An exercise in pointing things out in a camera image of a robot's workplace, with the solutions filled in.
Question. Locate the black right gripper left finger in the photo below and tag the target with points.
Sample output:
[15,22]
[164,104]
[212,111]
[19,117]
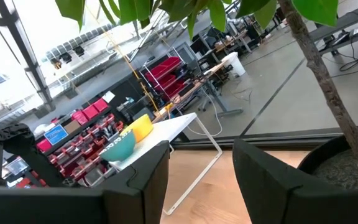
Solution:
[141,193]

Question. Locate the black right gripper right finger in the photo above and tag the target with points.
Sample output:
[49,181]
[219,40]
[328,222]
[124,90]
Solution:
[266,186]

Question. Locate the teal patterned mini bowl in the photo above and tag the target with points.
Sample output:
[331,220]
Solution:
[120,149]

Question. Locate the yellow plastic mini bowl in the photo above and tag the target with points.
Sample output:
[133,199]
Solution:
[141,127]

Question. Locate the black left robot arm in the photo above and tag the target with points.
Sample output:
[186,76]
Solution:
[14,137]

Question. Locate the black plant pot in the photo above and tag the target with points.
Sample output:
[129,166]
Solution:
[314,155]

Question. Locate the white perforated metal shelf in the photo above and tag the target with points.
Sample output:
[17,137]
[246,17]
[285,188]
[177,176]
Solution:
[166,129]

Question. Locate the shelf with red boxes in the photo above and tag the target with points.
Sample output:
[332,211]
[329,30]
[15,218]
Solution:
[82,146]

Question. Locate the desk with grey legs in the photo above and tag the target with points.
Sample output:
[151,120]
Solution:
[228,111]

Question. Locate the blue sign box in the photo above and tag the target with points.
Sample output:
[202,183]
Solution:
[56,134]

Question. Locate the rack with red bins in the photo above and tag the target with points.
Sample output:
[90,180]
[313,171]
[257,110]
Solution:
[163,77]

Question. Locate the green leafy plant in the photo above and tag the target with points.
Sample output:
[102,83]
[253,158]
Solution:
[319,71]

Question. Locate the white trash bin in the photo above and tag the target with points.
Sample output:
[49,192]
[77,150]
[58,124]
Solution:
[235,63]

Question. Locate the black computer monitor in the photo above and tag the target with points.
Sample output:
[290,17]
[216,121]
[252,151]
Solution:
[199,46]

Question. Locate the black steel building column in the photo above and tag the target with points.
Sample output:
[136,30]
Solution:
[33,68]

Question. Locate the black aluminium table frame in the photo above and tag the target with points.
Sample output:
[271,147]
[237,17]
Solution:
[291,138]

